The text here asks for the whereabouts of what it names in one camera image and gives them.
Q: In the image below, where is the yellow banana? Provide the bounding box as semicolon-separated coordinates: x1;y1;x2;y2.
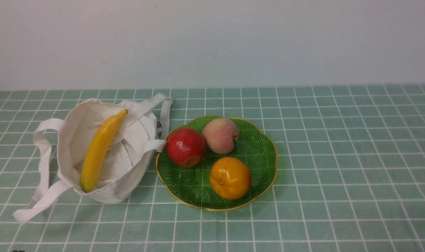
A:
79;109;129;193

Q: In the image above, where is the green glass fruit plate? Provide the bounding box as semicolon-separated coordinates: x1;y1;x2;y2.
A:
155;118;278;211

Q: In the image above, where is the white cloth tote bag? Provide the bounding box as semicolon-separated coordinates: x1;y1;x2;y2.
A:
13;93;173;224

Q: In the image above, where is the pink peach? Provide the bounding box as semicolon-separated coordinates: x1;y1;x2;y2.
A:
203;117;239;154

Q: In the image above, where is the red apple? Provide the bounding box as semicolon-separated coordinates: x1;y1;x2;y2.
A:
166;128;206;168

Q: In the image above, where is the orange tangerine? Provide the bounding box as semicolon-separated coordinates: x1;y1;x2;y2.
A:
210;157;252;201

